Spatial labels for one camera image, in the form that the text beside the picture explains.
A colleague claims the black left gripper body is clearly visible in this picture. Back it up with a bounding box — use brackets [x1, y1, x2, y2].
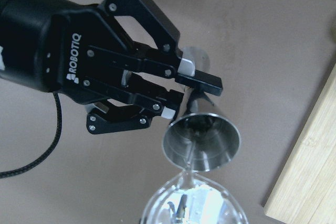
[1, 0, 147, 104]

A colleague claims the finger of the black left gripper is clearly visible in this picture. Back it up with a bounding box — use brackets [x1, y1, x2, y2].
[87, 0, 223, 97]
[81, 73, 183, 134]

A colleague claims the steel double jigger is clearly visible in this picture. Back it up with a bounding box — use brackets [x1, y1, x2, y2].
[162, 47, 241, 172]

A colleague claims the clear glass cup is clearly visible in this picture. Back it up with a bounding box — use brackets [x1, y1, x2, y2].
[139, 170, 249, 224]

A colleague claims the bamboo cutting board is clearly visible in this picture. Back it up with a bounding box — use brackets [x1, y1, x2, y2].
[264, 70, 335, 223]

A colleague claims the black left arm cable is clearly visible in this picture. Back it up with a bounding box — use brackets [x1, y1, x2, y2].
[0, 93, 61, 180]

